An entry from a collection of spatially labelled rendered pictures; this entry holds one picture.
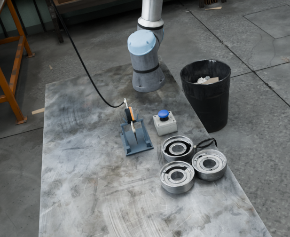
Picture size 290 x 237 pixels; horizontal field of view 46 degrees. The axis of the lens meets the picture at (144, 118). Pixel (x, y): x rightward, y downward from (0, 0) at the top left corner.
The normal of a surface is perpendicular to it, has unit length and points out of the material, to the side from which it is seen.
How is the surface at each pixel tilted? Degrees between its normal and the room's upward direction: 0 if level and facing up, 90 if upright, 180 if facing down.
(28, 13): 90
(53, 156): 0
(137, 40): 7
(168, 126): 90
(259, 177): 0
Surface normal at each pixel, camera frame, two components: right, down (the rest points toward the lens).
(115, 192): -0.17, -0.79
